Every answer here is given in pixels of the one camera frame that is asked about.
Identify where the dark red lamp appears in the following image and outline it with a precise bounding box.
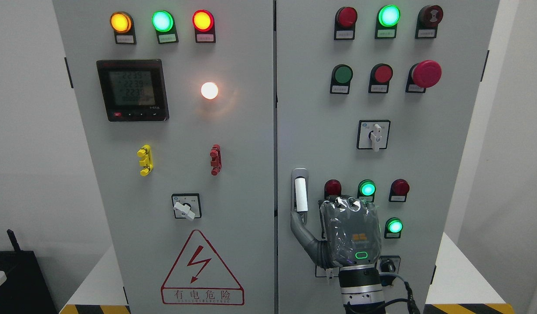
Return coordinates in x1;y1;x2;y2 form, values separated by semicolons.
324;179;342;199
388;179;410;202
334;7;358;41

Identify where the green push button upper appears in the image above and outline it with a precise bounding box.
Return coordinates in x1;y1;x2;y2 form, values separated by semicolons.
330;64;353;95

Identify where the green lit push button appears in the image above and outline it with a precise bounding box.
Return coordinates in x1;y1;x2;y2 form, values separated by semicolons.
384;217;404;239

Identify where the dark red lamp middle left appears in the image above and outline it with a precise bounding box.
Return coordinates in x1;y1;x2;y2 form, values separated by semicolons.
324;179;342;199

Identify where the white platform with hazard stripes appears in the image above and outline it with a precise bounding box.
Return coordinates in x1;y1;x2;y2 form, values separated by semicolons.
61;235;514;314

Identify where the white lit indicator lamp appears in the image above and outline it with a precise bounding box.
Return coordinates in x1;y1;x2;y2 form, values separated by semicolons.
201;82;219;100

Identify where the grey left cabinet door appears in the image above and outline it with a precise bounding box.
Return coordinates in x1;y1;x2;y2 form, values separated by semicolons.
53;0;275;314

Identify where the yellow terminal connector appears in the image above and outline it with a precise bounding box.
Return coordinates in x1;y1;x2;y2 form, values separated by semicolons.
137;144;153;177

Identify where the red lit indicator lamp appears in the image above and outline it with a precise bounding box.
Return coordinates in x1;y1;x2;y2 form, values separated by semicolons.
192;9;216;43

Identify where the yellow indicator lamp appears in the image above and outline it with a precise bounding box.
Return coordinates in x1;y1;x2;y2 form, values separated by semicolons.
110;11;136;44

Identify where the red emergency stop button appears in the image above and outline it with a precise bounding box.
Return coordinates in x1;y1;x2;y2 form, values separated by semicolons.
405;60;442;93

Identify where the red terminal connector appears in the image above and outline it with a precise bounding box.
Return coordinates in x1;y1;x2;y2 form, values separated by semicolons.
210;144;222;176

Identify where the white selector switch upper right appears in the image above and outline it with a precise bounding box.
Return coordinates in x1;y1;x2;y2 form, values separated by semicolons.
357;120;391;152

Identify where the grey right cabinet door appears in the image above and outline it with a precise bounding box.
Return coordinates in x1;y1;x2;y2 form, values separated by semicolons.
275;0;499;314

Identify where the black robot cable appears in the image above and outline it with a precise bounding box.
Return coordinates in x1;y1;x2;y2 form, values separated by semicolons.
379;271;421;314

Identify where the green lamp middle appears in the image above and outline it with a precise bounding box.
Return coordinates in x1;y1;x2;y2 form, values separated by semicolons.
357;179;376;201

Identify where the grey cabinet door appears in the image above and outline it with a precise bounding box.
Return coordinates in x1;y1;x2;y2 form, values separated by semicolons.
53;0;275;314
275;0;499;314

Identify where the green lamp top right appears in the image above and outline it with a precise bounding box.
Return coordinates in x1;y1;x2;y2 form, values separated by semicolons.
374;4;401;39

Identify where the green indicator lamp top left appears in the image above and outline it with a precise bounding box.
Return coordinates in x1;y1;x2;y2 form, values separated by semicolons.
151;10;179;44

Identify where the red push button upper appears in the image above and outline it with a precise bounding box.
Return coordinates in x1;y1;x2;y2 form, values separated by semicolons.
368;63;393;94

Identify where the dark red lamp top right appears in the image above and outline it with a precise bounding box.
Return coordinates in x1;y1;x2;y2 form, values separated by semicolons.
334;7;358;41

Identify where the black box with antenna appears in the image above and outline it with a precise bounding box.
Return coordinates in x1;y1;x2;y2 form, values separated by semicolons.
0;230;57;314

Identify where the black digital power meter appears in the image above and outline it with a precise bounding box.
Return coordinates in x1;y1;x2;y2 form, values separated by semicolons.
96;59;169;122

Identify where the dark red buzzer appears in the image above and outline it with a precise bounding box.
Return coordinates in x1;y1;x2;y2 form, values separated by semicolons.
415;4;444;39

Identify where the dark red lamp middle right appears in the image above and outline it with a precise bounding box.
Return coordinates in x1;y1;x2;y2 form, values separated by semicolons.
388;179;410;202

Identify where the silver door swing handle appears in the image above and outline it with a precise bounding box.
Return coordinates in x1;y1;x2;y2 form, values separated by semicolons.
291;167;309;225

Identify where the white selector switch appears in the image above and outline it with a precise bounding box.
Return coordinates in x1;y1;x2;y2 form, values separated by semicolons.
314;266;340;286
357;120;391;152

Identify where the black rotary knob switch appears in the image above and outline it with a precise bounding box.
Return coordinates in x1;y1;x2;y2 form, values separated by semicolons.
377;255;401;287

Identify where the left door selector switch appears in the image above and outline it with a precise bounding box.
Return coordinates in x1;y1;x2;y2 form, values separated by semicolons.
171;193;201;221

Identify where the red high voltage warning sticker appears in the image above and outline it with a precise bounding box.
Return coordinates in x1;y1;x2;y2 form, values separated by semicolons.
161;230;245;306

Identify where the white selector switch lower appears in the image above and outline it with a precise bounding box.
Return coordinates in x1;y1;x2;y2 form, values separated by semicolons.
314;266;340;286

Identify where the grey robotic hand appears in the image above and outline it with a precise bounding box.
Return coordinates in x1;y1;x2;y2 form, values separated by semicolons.
290;195;382;270

